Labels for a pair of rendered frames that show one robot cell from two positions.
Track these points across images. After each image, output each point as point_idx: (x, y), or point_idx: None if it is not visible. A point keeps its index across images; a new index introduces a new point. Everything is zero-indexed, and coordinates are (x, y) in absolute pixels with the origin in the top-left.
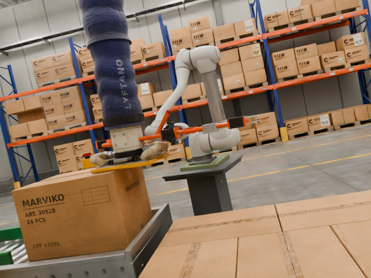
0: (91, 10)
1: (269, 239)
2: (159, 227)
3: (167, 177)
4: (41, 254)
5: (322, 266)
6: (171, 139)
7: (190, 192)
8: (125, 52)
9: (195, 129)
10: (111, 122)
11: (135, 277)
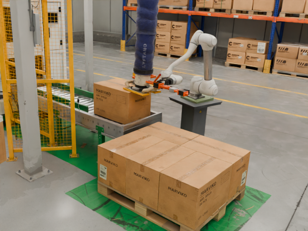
0: (139, 18)
1: (171, 145)
2: (148, 122)
3: (170, 98)
4: (98, 112)
5: (168, 158)
6: None
7: (182, 110)
8: (150, 40)
9: (166, 88)
10: (135, 71)
11: None
